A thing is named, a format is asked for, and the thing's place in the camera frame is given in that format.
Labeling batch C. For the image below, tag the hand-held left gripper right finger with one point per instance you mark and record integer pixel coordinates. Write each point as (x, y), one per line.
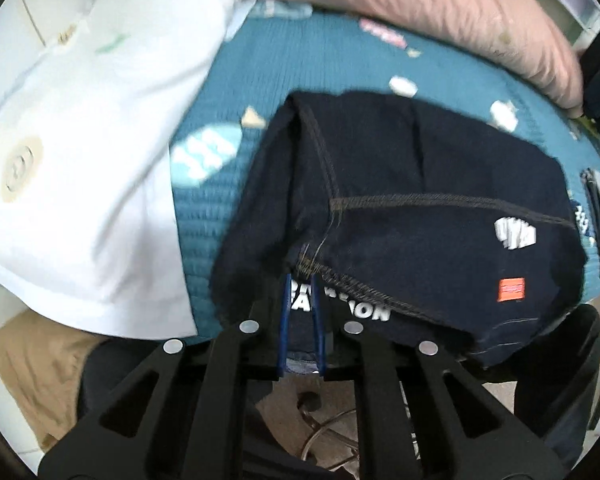
(320, 330)

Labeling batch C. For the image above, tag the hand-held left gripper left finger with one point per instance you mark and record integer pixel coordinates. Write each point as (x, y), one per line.
(285, 320)

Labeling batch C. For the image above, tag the dark denim jacket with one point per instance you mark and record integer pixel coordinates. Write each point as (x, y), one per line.
(405, 170)

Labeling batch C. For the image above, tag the navy blue garment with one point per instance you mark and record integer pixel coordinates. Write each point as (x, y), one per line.
(597, 215)

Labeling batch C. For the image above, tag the metal chair base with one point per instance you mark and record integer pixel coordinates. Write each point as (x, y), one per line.
(310, 402)

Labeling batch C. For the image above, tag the teal quilted bed cover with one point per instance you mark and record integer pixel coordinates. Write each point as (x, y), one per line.
(205, 260)

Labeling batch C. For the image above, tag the person's dark trousers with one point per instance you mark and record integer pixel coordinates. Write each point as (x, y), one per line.
(550, 390)

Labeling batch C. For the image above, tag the white smiley pillow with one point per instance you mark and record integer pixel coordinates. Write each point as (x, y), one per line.
(80, 185)

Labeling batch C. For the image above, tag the beige cloth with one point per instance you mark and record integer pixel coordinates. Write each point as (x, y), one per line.
(35, 370)

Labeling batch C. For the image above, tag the blue striped sheet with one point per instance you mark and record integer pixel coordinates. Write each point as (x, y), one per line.
(285, 9)

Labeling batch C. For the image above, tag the lime green cloth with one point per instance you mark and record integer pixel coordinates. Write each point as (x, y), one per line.
(587, 121)

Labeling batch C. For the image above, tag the pink pillow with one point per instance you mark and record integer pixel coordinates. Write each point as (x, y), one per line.
(430, 5)

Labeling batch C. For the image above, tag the white butterfly wardrobe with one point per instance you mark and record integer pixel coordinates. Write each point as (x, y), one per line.
(45, 5)

